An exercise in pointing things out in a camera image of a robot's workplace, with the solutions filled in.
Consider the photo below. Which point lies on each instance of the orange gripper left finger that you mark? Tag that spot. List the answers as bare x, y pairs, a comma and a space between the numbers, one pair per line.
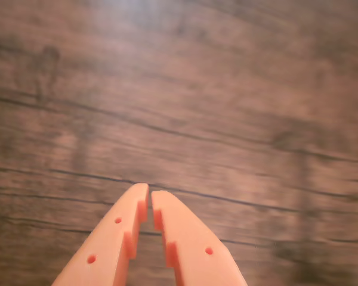
107, 247

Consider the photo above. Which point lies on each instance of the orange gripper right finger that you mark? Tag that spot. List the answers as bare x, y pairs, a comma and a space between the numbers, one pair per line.
194, 244

